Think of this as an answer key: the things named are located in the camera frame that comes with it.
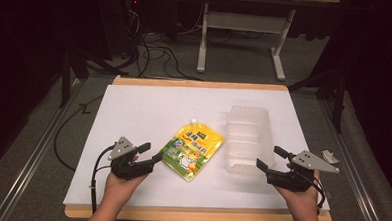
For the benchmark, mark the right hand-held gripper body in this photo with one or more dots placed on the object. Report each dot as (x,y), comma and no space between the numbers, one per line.
(294,181)

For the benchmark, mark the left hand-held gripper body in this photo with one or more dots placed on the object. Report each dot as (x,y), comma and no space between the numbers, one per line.
(128,167)

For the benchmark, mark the translucent plastic storage container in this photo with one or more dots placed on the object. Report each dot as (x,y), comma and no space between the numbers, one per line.
(249,139)

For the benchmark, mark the yellow spouted drink pouch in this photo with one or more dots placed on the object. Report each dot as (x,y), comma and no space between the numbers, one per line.
(190,150)

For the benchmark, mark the person's right hand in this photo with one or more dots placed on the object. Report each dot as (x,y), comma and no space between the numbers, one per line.
(301,200)

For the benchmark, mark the person's left hand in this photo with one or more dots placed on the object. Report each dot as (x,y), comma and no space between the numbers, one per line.
(120,189)

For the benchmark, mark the white paper table sheet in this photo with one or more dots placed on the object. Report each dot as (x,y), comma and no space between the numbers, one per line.
(150,108)

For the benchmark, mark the black metal stand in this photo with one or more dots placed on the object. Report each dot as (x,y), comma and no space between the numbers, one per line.
(65,78)
(338,96)

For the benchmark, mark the aluminium floor rail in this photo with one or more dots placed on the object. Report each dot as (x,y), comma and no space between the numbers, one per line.
(354,177)
(32,156)

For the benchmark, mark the white metal desk frame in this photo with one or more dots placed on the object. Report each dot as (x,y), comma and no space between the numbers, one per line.
(244,22)

